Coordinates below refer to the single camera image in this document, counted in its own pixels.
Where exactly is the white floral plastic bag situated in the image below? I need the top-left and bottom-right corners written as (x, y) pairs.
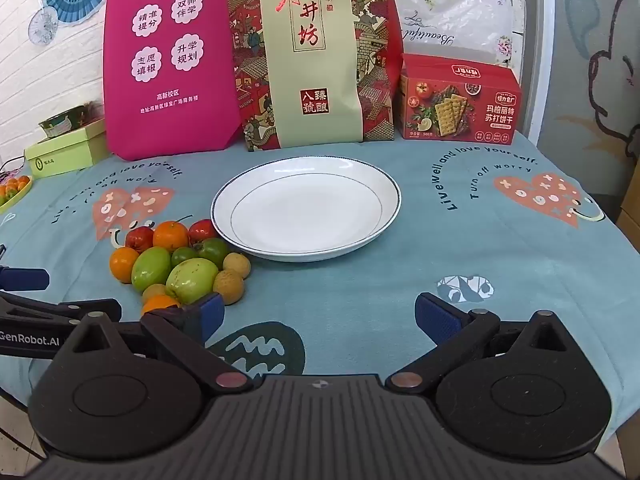
top-left (387, 0), bottom-right (526, 91)

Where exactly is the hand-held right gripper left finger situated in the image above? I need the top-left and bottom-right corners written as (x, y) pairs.
top-left (52, 291), bottom-right (256, 395)

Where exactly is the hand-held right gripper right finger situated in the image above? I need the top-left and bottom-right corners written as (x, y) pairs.
top-left (385, 291), bottom-right (586, 394)

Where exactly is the red cracker box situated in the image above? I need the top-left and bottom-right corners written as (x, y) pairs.
top-left (398, 52), bottom-right (522, 146)

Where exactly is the white plate with dark rim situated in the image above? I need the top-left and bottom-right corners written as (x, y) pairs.
top-left (210, 156), bottom-right (402, 262)

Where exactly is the red patterned gift bag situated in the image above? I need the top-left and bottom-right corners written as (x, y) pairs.
top-left (225, 0), bottom-right (403, 152)

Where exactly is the brown kiwi fruit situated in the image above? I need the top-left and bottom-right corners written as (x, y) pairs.
top-left (212, 269), bottom-right (247, 306)

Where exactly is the pink tote bag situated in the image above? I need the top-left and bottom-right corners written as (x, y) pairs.
top-left (102, 0), bottom-right (246, 162)

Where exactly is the long green jujube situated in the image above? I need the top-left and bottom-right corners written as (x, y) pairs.
top-left (131, 247), bottom-right (173, 292)

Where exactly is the light green box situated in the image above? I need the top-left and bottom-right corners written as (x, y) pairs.
top-left (23, 119), bottom-right (108, 179)

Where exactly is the green patterned bowl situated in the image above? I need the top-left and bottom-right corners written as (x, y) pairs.
top-left (39, 102), bottom-right (106, 138)

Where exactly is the cartoon wall sticker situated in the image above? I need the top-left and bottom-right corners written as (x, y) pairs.
top-left (565, 0), bottom-right (640, 161)

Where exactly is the round green jujube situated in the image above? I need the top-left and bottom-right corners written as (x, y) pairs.
top-left (165, 257), bottom-right (221, 305)

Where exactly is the small round paper fan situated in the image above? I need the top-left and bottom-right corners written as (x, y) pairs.
top-left (27, 7), bottom-right (60, 46)

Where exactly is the orange tangerine with stem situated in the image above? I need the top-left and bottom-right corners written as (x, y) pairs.
top-left (152, 215), bottom-right (194, 253)

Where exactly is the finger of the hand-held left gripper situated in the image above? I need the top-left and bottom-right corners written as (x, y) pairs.
top-left (0, 267), bottom-right (51, 292)
top-left (0, 292), bottom-right (123, 334)

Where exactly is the brown cardboard box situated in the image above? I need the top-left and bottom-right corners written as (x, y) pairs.
top-left (616, 135), bottom-right (640, 256)

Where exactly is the green tray of small fruits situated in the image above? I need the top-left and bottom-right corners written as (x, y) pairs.
top-left (0, 172), bottom-right (33, 211)

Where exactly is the red wax apple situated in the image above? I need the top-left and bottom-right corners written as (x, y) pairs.
top-left (125, 226), bottom-right (155, 252)
top-left (187, 219), bottom-right (218, 247)

